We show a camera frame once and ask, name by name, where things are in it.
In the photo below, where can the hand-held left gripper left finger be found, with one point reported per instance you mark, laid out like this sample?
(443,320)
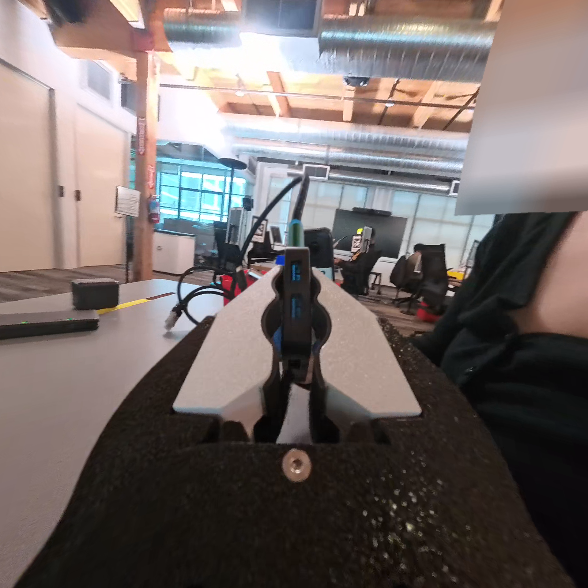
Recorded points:
(229,363)

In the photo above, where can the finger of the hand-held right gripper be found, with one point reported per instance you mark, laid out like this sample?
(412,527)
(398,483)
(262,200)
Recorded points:
(528,115)

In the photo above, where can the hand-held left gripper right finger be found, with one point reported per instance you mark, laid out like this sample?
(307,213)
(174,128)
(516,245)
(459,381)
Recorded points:
(367,363)

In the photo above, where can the red plastic bin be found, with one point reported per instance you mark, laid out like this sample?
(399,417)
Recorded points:
(228,296)

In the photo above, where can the black usb hub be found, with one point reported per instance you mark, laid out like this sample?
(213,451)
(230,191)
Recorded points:
(296,321)

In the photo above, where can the person's right forearm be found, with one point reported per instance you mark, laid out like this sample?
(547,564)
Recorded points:
(560,285)

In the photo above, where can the black office chair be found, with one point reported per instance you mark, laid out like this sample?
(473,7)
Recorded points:
(434,275)

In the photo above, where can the yellow and brown tape strip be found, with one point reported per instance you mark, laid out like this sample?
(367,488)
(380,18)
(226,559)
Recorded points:
(124,305)

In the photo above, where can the white cabinet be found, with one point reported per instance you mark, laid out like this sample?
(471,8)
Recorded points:
(174,252)

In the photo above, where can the black cube box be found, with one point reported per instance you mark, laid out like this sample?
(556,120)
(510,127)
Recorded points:
(94,294)

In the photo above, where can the red fire extinguisher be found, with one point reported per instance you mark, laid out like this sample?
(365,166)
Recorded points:
(154,211)

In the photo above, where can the black flat box green lights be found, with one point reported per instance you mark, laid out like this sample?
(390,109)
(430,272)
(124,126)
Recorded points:
(46,324)

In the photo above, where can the sign stand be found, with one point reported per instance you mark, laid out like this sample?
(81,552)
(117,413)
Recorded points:
(127,201)

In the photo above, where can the black floor lamp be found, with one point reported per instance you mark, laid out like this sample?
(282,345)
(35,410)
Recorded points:
(232,163)

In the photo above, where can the black wall screen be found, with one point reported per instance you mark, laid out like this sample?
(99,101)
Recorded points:
(390,234)

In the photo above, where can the silver air duct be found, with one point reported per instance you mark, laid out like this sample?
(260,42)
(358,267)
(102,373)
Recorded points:
(404,50)
(344,133)
(202,27)

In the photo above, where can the wooden post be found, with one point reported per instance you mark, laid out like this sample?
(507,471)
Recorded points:
(144,138)

